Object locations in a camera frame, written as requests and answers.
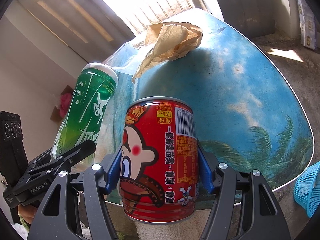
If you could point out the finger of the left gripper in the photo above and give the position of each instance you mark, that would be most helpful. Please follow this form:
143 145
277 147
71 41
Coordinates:
74 155

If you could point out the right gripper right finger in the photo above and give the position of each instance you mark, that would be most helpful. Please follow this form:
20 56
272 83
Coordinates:
260 215

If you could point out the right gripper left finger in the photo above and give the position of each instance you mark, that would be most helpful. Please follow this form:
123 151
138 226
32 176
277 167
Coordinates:
58 215

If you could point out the green drink can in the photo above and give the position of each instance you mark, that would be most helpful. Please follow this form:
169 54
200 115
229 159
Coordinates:
94 88

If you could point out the red cartoon drink can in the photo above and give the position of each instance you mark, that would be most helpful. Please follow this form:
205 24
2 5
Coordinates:
159 166

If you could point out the brown paper bag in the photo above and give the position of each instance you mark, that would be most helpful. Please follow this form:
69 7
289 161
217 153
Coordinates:
167 41

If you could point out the left hand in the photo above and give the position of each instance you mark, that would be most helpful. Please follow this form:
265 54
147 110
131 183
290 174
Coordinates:
27 212

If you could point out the cardboard box with pink bag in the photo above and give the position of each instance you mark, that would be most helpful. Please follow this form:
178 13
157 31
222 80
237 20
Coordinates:
61 104

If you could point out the blue plastic basket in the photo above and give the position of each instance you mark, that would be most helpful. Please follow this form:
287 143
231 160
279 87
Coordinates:
307 189

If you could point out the curtain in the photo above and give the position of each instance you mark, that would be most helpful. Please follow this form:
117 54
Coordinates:
90 27

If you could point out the white printed box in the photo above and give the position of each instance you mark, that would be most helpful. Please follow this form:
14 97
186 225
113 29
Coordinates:
308 35

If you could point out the grey side cabinet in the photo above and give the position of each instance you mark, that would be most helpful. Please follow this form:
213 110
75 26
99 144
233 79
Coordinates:
253 18

